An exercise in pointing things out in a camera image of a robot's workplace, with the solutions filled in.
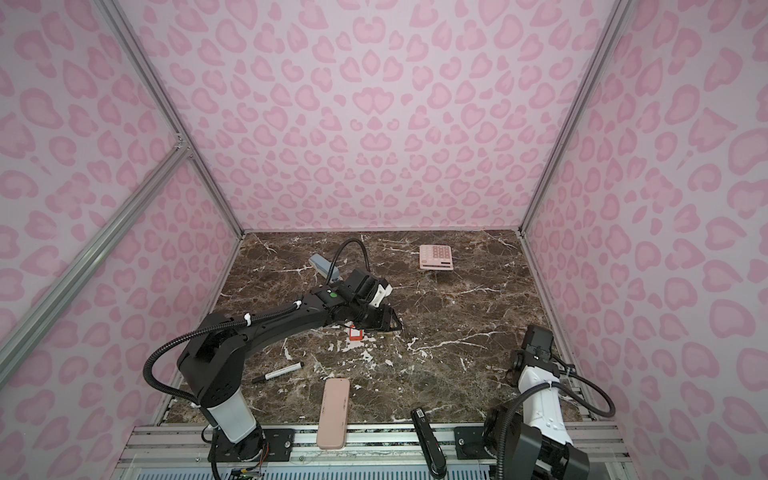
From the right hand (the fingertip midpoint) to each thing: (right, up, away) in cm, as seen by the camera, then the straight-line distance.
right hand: (519, 361), depth 85 cm
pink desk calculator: (-20, +29, +25) cm, 43 cm away
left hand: (-34, +11, -3) cm, 36 cm away
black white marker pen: (-68, -3, -1) cm, 68 cm away
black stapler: (-27, -16, -11) cm, 33 cm away
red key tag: (-47, +6, +6) cm, 48 cm away
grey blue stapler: (-60, +26, +19) cm, 68 cm away
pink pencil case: (-51, -11, -10) cm, 53 cm away
